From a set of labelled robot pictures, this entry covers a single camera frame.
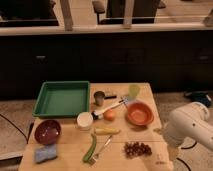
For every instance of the dark red grape bunch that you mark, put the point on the dark red grape bunch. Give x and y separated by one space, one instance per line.
136 149

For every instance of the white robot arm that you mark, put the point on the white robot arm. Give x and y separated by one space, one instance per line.
189 121

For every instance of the orange bowl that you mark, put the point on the orange bowl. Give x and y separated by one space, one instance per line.
139 114

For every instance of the purple bowl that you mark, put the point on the purple bowl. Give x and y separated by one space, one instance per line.
47 132

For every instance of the metal measuring cup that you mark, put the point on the metal measuring cup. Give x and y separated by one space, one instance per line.
100 97

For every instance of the yellow-green plastic cup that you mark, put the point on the yellow-green plastic cup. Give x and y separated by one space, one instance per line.
133 91

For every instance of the orange fruit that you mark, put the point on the orange fruit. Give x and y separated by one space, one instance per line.
109 115

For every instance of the white round container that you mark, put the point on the white round container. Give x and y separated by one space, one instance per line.
84 120

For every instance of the green plastic tray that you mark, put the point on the green plastic tray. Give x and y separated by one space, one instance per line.
58 99

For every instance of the green pea pod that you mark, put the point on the green pea pod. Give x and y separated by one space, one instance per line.
91 150

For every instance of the metal fork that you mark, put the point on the metal fork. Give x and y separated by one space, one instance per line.
95 157

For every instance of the blue black floor device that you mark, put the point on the blue black floor device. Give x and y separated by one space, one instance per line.
201 97

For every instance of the blue sponge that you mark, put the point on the blue sponge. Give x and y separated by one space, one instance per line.
45 153

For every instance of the white handled brush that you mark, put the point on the white handled brush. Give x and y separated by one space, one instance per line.
98 114

